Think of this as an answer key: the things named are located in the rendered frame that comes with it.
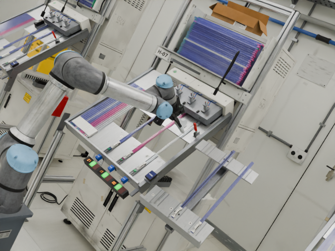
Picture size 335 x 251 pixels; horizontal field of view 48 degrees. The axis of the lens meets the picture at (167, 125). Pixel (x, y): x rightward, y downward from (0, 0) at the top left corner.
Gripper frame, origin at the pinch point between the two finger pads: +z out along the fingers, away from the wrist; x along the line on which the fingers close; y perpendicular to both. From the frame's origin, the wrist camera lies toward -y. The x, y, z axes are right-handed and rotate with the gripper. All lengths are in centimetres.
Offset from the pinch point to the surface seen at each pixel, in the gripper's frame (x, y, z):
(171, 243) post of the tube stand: -34, -42, 24
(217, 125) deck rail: -10.0, 22.7, 13.9
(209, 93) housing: 6.5, 35.5, 8.6
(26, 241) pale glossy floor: 40, -96, 43
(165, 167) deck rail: -10.0, -17.8, 7.0
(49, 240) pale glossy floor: 38, -87, 55
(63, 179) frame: 60, -56, 45
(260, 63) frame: -11, 60, -5
